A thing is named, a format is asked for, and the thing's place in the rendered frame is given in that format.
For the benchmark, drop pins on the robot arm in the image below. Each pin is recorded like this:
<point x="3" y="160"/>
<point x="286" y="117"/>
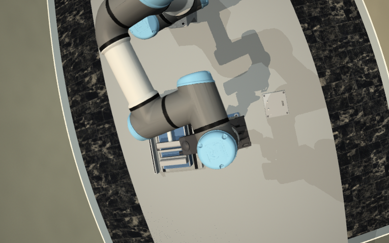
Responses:
<point x="197" y="100"/>

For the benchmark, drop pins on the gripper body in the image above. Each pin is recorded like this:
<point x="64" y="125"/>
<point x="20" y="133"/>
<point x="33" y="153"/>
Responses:
<point x="241" y="127"/>

